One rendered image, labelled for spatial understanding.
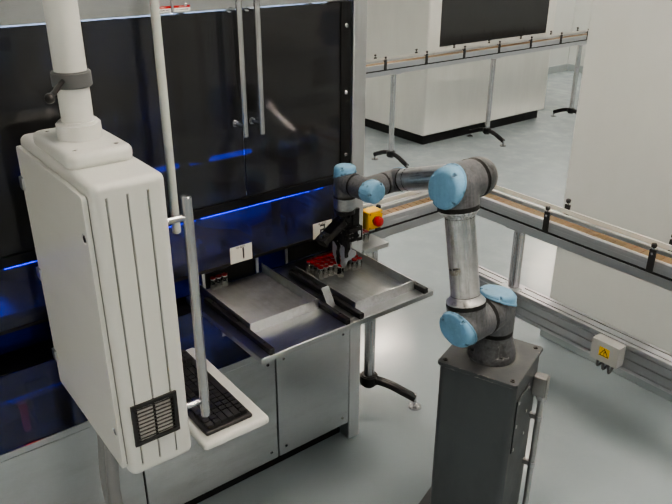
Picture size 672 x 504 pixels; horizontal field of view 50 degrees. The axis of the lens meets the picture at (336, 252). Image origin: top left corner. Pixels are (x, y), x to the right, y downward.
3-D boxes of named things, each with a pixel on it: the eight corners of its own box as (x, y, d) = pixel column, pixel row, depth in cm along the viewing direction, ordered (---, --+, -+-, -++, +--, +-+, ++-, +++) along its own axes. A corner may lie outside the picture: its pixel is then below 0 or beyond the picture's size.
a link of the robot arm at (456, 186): (501, 338, 214) (490, 157, 198) (469, 356, 205) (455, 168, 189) (469, 329, 223) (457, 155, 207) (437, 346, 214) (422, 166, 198)
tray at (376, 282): (295, 274, 257) (295, 266, 256) (351, 256, 272) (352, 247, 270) (355, 312, 233) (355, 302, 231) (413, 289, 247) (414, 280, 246)
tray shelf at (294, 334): (185, 301, 243) (185, 296, 242) (346, 249, 282) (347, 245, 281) (261, 364, 209) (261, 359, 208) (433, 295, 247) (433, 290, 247)
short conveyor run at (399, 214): (347, 251, 284) (348, 214, 278) (324, 239, 295) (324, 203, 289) (466, 212, 323) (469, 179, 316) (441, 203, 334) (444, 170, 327)
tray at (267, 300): (198, 292, 245) (197, 283, 243) (262, 271, 259) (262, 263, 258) (250, 333, 220) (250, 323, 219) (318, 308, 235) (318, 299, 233)
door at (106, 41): (108, 229, 210) (78, 20, 185) (245, 196, 236) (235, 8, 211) (109, 230, 209) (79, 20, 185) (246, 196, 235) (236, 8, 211)
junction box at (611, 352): (588, 356, 287) (592, 336, 283) (596, 351, 290) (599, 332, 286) (615, 369, 278) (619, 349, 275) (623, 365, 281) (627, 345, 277)
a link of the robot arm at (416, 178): (511, 148, 205) (393, 161, 243) (487, 155, 199) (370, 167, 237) (517, 187, 208) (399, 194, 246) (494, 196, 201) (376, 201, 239)
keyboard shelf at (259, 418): (110, 383, 214) (108, 376, 213) (194, 352, 229) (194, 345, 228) (177, 466, 182) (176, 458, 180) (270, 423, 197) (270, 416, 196)
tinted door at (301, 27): (246, 195, 236) (236, 8, 211) (348, 170, 260) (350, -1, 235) (247, 196, 236) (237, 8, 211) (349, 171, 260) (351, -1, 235)
